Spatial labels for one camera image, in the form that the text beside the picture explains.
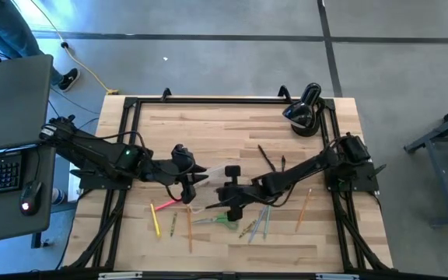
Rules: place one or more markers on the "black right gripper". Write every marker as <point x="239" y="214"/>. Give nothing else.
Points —
<point x="239" y="194"/>

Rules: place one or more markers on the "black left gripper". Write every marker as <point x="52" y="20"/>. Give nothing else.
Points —
<point x="171" y="173"/>

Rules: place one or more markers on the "clear plastic supply box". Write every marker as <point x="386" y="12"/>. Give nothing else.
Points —
<point x="212" y="186"/>

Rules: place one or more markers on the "pink highlighter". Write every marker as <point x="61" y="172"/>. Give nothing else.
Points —
<point x="165" y="205"/>

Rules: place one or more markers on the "yellow-green crayon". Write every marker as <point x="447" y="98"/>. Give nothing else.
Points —
<point x="247" y="229"/>

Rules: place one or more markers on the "teal pencil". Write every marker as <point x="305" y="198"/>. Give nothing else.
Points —
<point x="267" y="223"/>

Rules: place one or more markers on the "black pen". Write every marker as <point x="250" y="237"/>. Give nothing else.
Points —
<point x="267" y="158"/>
<point x="283" y="163"/>

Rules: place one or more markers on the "orange pencil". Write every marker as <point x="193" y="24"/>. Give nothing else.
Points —
<point x="303" y="210"/>
<point x="190" y="233"/>

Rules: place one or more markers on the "yellow highlighter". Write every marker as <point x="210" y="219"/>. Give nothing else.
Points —
<point x="155" y="221"/>

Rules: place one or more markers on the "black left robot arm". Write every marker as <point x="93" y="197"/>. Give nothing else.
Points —
<point x="103" y="153"/>

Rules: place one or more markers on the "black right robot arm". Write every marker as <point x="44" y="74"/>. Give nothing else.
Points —
<point x="305" y="169"/>

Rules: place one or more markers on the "black desk lamp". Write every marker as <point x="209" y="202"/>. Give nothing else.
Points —
<point x="303" y="110"/>

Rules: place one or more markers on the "white panel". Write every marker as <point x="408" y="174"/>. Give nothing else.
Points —
<point x="73" y="196"/>

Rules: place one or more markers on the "person's shoe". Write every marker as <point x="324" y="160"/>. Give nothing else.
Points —
<point x="69" y="79"/>

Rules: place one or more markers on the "black computer mouse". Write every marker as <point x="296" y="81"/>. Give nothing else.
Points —
<point x="30" y="198"/>

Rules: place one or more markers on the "grey side desk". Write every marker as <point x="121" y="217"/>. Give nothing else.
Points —
<point x="14" y="227"/>

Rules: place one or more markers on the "grey laptop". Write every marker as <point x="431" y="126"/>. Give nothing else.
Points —
<point x="10" y="101"/>

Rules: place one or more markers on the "blue-grey metal cart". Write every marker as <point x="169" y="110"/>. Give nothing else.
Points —
<point x="442" y="130"/>

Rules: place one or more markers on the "person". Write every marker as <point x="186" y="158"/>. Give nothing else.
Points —
<point x="10" y="27"/>

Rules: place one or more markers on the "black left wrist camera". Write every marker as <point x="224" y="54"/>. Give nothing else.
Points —
<point x="181" y="153"/>

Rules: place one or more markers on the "black aluminium table frame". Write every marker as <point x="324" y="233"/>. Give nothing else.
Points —
<point x="228" y="100"/>

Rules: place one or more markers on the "black frame clamp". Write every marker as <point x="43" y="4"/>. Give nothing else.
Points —
<point x="165" y="94"/>
<point x="284" y="92"/>

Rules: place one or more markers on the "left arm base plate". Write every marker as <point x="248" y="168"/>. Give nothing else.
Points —
<point x="92" y="183"/>

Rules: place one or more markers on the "silver bracket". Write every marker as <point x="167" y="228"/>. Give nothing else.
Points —
<point x="119" y="276"/>
<point x="337" y="277"/>

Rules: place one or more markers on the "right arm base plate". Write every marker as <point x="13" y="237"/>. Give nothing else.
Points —
<point x="364" y="180"/>

